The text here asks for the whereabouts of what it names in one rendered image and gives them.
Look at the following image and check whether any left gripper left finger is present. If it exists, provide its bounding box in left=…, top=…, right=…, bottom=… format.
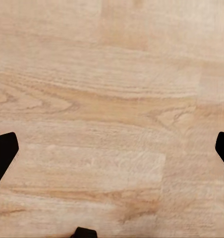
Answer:
left=0, top=132, right=19, bottom=180

